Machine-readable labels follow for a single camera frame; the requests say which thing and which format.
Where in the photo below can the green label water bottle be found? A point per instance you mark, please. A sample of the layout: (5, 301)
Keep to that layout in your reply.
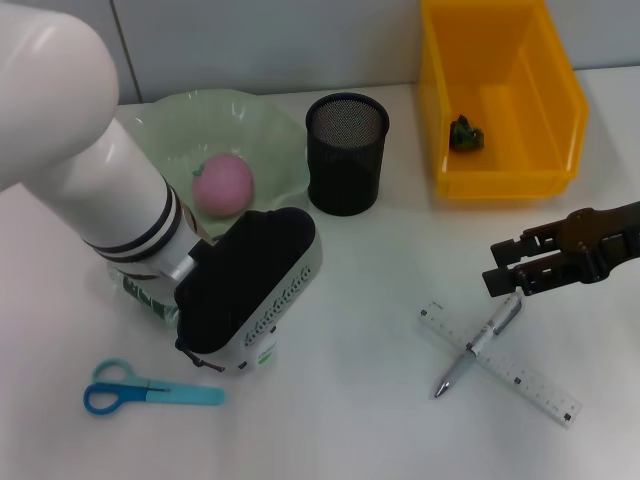
(145, 297)

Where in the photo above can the silver ballpoint pen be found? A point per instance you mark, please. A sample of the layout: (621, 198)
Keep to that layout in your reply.
(480, 342)

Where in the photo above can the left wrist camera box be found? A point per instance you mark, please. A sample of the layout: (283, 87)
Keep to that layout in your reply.
(245, 280)

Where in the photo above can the green plastic wrapper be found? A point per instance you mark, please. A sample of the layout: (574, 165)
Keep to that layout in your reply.
(467, 134)

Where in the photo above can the blue scissors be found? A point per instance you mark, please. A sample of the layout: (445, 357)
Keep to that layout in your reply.
(165, 395)

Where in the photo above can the green glass fruit plate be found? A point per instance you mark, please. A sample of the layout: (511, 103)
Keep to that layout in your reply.
(260, 145)

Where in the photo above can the pink peach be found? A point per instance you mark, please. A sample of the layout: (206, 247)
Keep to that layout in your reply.
(223, 185)

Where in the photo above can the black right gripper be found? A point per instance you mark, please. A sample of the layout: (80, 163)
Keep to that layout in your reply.
(605, 240)

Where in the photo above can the black mesh pen holder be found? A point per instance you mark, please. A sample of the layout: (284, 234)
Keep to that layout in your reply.
(345, 170)

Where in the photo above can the yellow plastic bin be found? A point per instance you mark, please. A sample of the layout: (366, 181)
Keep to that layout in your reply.
(525, 165)

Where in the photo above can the clear plastic ruler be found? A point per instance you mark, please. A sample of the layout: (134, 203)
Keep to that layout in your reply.
(535, 385)

